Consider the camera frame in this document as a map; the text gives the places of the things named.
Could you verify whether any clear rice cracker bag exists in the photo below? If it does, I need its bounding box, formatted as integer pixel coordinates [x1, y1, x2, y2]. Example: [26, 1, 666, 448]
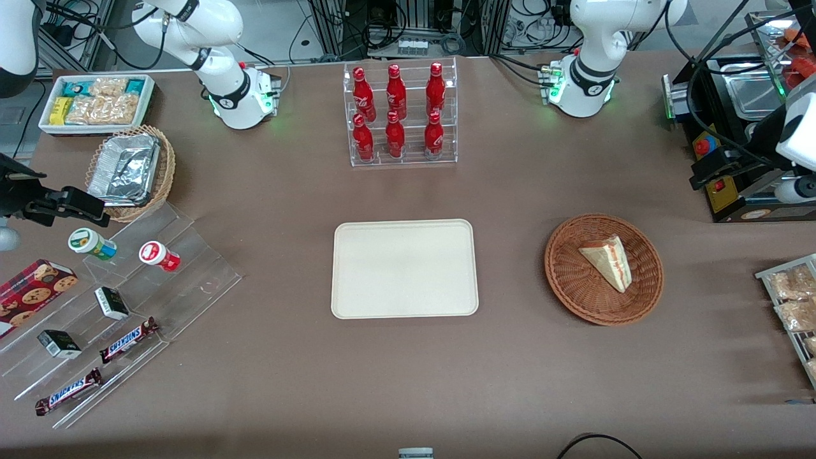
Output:
[65, 96, 106, 126]
[88, 76, 130, 98]
[96, 94, 140, 126]

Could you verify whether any aluminium foil tray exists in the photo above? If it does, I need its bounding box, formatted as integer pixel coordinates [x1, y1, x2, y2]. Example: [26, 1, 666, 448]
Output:
[87, 133, 161, 207]

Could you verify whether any beige rectangular tray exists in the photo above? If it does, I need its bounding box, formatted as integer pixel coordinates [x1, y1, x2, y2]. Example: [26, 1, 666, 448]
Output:
[330, 219, 480, 320]

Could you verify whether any black and yellow machine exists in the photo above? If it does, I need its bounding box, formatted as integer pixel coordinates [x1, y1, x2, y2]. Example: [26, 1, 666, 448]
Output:
[661, 54, 816, 224]

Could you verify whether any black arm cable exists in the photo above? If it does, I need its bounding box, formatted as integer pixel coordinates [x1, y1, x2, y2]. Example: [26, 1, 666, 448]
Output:
[663, 0, 791, 173]

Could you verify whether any grey wire rack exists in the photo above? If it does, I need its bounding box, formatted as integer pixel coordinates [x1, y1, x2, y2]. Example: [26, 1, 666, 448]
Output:
[755, 253, 816, 390]

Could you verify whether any small wicker basket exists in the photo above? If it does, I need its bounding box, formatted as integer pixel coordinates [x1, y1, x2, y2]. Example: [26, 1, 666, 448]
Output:
[84, 124, 177, 224]

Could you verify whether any red cookie box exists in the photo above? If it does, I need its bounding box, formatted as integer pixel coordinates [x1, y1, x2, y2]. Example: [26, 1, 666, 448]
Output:
[0, 258, 79, 339]

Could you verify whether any stainless steel pan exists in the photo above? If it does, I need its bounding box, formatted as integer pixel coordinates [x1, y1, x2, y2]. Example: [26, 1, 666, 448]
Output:
[725, 75, 787, 121]

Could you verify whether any Snickers chocolate bar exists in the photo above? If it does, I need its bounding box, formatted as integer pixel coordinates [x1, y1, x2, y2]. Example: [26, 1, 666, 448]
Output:
[98, 316, 161, 365]
[34, 367, 103, 417]

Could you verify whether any clear acrylic stepped stand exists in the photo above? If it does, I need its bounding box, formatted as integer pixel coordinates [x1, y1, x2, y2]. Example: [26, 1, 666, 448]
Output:
[0, 201, 244, 430]

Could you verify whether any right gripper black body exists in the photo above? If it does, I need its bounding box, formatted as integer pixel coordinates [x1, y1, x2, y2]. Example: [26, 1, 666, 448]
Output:
[0, 153, 49, 224]

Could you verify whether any triangular sandwich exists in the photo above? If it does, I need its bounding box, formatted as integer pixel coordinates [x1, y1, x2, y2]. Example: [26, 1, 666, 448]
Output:
[578, 235, 633, 295]

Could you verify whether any white plastic snack bin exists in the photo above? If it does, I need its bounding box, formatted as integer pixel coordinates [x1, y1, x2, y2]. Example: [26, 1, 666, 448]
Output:
[38, 74, 157, 136]

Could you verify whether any large round wicker basket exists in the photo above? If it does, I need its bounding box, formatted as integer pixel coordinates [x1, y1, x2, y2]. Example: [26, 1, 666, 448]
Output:
[544, 213, 665, 327]

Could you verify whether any red cola bottle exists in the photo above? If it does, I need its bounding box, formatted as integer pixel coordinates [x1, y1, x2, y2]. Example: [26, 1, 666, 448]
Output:
[352, 114, 375, 162]
[384, 111, 407, 159]
[423, 111, 446, 159]
[425, 62, 446, 116]
[386, 64, 408, 121]
[352, 67, 376, 122]

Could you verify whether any red lid snack cup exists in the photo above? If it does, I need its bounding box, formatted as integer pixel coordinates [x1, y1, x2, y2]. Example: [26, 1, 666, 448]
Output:
[138, 240, 182, 273]

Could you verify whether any small black carton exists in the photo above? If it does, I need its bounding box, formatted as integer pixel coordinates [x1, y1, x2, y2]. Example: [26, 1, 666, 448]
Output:
[94, 286, 131, 321]
[36, 329, 83, 360]

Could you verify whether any green lid snack cup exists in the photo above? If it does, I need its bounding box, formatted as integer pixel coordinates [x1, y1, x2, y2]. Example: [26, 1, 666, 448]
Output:
[68, 227, 118, 261]

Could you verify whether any metal display shelf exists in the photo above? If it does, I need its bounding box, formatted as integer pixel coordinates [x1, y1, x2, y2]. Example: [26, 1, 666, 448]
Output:
[744, 8, 816, 106]

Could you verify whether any background equipment rack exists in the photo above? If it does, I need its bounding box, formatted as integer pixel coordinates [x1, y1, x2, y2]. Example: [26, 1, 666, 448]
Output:
[306, 0, 511, 60]

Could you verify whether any black floor cable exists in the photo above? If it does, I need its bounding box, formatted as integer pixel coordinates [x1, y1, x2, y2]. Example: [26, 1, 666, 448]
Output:
[556, 433, 645, 459]

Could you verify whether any clear acrylic bottle rack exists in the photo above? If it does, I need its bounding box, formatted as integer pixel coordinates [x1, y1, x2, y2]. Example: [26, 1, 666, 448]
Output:
[342, 57, 459, 168]

